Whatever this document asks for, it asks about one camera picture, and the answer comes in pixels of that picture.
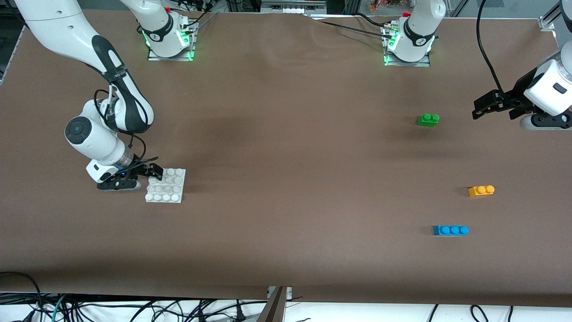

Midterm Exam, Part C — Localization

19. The white studded base plate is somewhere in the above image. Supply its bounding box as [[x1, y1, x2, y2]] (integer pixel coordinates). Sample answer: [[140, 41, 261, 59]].
[[145, 168, 186, 204]]

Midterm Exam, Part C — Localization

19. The blue three-stud block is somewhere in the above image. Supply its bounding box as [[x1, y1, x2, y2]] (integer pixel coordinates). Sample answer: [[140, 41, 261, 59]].
[[433, 225, 470, 237]]

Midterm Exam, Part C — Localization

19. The brown table cover sheet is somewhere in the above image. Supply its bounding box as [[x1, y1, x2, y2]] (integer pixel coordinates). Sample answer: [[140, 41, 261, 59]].
[[0, 9, 572, 309]]

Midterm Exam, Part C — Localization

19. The orange plastic object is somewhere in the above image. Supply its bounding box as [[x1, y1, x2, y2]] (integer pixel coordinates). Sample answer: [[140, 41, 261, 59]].
[[369, 0, 403, 12]]

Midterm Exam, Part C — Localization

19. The grey table support beam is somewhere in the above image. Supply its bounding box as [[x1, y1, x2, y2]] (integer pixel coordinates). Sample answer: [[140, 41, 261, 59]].
[[256, 286, 287, 322]]

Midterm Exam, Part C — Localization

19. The aluminium corner bracket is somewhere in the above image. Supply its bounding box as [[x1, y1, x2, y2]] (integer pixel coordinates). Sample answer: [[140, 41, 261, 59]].
[[538, 0, 564, 32]]

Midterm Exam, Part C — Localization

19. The black looped floor cable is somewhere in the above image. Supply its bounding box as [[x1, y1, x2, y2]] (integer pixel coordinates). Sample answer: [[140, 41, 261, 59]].
[[0, 271, 44, 322]]

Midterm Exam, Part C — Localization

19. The teal floor cable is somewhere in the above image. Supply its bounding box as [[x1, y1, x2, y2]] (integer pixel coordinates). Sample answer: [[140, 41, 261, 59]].
[[50, 294, 68, 322]]

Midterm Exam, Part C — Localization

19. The short black table cable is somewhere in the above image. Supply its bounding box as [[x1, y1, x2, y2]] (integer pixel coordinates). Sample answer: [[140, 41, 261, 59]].
[[355, 13, 389, 28]]

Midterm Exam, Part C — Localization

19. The long black table cable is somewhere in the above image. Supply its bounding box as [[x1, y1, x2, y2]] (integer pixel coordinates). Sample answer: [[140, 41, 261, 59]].
[[313, 18, 394, 40]]

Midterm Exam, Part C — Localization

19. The black right base cable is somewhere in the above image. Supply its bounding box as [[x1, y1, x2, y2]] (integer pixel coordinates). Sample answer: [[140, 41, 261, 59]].
[[188, 11, 219, 30]]

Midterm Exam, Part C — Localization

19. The aluminium profile rail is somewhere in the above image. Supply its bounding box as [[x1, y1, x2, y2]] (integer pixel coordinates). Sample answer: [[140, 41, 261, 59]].
[[261, 0, 328, 15]]

